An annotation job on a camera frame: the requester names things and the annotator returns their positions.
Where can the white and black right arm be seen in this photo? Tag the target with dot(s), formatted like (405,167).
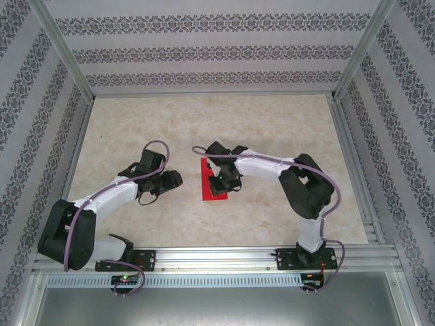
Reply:
(261,166)

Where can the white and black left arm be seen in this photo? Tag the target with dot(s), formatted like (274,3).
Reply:
(108,197)

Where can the grey metal sheet panel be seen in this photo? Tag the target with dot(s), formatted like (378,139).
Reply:
(217,305)

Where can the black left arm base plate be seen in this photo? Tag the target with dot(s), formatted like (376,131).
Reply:
(147,259)

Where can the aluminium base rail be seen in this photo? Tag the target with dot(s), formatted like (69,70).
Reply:
(217,258)

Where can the aluminium frame crossbar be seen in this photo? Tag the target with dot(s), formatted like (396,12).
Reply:
(210,94)

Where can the aluminium side rail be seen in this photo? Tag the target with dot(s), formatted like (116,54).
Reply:
(70,169)
(357,169)

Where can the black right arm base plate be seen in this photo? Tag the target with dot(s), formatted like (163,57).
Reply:
(285,259)

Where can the aluminium frame post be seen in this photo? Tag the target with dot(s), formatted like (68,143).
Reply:
(357,57)
(69,57)

